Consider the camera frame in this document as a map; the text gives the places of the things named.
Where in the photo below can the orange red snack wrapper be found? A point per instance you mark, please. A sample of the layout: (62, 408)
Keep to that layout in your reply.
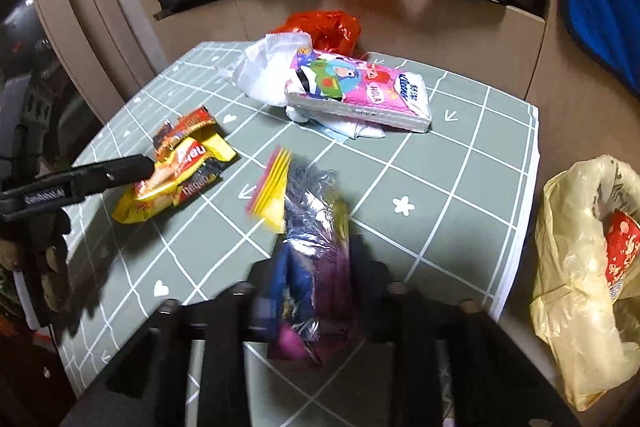
(187, 127)

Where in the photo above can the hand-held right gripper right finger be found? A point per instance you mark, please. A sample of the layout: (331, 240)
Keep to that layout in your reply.
(370, 277)

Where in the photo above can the red cellophane wrapper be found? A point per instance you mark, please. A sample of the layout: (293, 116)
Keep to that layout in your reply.
(325, 29)

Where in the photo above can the white blue face mask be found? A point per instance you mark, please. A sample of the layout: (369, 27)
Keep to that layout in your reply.
(350, 130)

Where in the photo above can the yellow snack wrapper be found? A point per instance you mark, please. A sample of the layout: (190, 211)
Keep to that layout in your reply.
(190, 157)

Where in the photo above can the green checked table mat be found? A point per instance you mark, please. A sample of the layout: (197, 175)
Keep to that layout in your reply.
(400, 167)

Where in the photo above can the yellow plastic bin bag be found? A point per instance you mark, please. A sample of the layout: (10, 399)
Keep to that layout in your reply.
(570, 267)

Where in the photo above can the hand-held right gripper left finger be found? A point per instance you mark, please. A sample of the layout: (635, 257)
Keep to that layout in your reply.
(265, 302)

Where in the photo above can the yellow pink striped bag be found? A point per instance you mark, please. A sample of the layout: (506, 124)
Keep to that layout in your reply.
(272, 187)

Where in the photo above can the pink cartoon tissue packet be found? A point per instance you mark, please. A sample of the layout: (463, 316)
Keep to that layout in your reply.
(360, 92)

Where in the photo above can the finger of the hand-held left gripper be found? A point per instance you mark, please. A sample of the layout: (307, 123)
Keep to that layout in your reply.
(120, 169)

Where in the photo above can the white plastic wrapper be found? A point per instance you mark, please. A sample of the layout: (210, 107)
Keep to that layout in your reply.
(265, 67)

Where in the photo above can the shiny foil snack bag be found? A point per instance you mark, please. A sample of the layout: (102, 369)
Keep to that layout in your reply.
(320, 257)

